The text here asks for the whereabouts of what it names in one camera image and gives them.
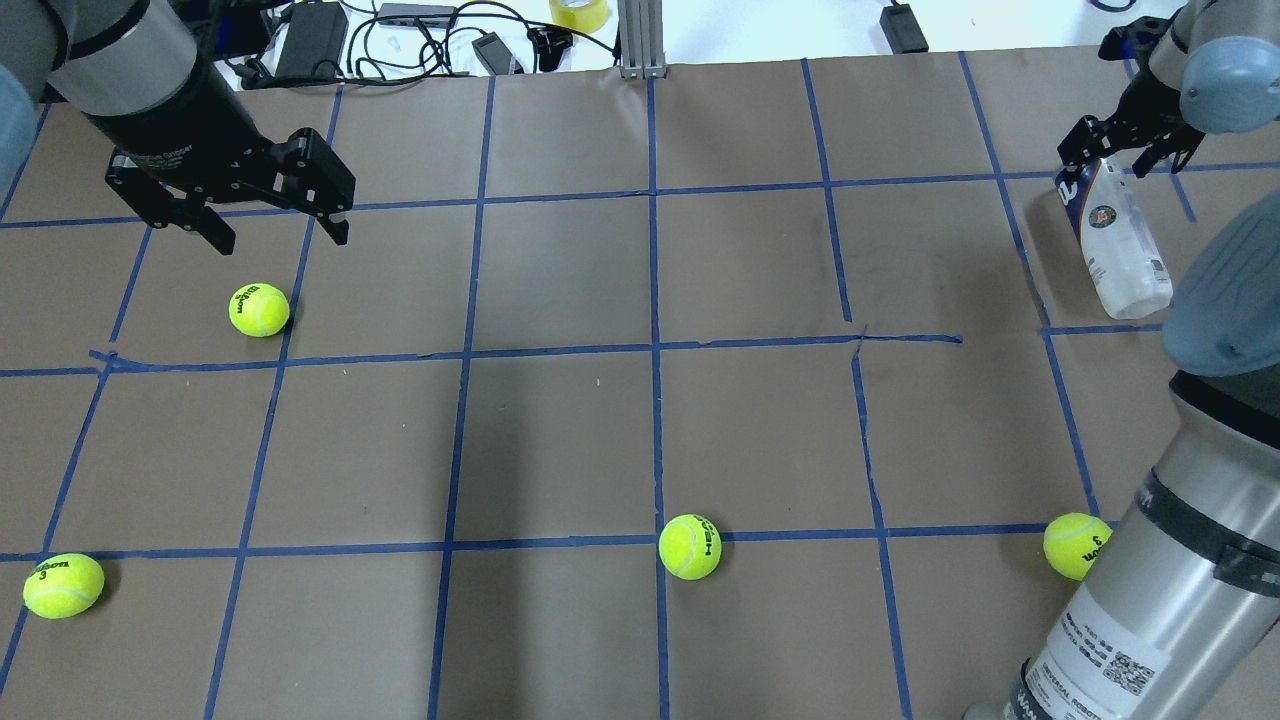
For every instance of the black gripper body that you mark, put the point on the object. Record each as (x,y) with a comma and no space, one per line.
(172,132)
(1142,112)

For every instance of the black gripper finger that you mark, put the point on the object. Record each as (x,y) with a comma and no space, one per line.
(196,216)
(1076,152)
(1175,157)
(335,224)

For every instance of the clear tennis ball can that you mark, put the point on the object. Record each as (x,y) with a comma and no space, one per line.
(1119,252)

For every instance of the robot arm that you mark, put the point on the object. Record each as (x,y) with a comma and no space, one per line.
(1187,585)
(183,142)

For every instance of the tennis ball upper left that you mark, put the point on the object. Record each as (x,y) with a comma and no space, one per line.
(259,310)

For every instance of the tennis ball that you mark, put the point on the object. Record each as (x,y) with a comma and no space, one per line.
(259,310)
(1073,541)
(690,547)
(63,586)

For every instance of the tennis ball lower left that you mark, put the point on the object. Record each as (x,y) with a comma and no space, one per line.
(63,586)

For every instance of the tennis ball lower right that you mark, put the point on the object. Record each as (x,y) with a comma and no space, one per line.
(1073,541)

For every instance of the tennis ball centre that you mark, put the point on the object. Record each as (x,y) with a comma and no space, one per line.
(690,547)

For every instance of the black power adapter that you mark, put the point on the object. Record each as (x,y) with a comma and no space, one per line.
(314,36)

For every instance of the small black power brick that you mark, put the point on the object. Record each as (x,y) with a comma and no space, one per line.
(902,30)

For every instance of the grey usb hub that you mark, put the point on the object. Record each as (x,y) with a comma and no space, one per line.
(415,15)

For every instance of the yellow tape roll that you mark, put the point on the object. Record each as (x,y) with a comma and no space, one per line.
(584,16)

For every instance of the aluminium frame post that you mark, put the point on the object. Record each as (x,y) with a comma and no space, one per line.
(640,40)

